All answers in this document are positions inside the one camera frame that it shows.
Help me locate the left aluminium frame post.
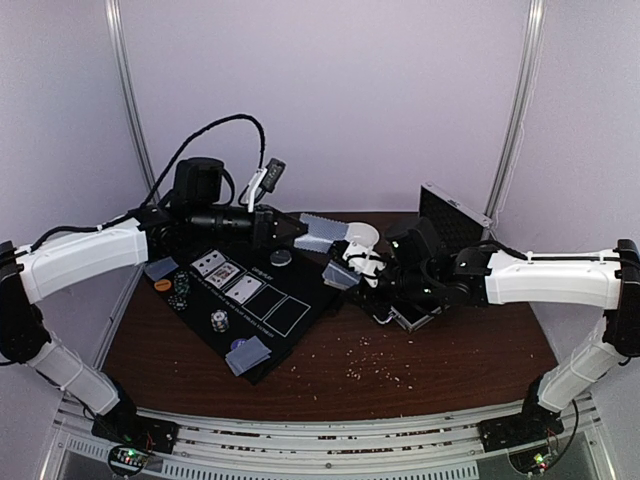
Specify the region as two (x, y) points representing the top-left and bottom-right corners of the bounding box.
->
(104, 0), (155, 192)

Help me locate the black poker table mat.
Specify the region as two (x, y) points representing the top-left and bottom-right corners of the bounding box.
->
(149, 216), (361, 386)

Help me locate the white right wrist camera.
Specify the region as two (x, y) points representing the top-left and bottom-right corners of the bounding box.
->
(340, 240), (386, 288)

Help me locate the poker chip stack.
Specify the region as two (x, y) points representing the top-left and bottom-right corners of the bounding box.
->
(210, 310), (230, 333)
(173, 271), (191, 297)

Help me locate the orange big blind button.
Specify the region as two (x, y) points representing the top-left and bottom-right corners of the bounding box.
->
(154, 279), (172, 292)

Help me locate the dealt card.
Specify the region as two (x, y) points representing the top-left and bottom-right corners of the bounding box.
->
(225, 336), (272, 376)
(144, 257), (179, 282)

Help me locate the grey playing card deck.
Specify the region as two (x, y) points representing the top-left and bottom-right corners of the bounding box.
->
(322, 261), (361, 291)

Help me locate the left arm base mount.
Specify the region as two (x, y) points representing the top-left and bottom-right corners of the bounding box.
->
(91, 416), (179, 454)

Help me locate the aluminium poker chip case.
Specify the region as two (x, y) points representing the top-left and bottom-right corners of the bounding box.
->
(374, 183), (492, 333)

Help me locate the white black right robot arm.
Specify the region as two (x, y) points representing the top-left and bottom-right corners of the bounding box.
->
(341, 217), (639, 442)

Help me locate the clear grey dealer button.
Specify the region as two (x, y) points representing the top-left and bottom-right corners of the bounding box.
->
(269, 249), (292, 267)

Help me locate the right aluminium frame post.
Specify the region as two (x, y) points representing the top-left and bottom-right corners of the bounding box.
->
(485, 0), (546, 225)

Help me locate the face-up community card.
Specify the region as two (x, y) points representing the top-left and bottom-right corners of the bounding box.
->
(226, 274), (263, 305)
(191, 250), (226, 277)
(205, 262), (240, 288)

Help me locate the aluminium front rail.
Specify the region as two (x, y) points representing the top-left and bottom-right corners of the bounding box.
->
(52, 394), (601, 480)

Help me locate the white orange bowl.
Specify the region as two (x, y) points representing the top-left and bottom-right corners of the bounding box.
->
(345, 222), (380, 248)

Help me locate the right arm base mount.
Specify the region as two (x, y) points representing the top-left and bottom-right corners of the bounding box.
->
(478, 413), (564, 452)

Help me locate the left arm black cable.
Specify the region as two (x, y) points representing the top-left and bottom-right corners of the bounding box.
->
(29, 113), (269, 251)

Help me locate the aluminium frame post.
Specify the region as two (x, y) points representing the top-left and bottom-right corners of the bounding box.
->
(104, 0), (155, 192)
(485, 0), (546, 225)

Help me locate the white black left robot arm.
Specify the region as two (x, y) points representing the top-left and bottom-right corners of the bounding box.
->
(1, 157), (307, 444)

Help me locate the purple small blind button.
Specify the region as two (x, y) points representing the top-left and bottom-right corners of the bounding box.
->
(230, 338), (247, 350)

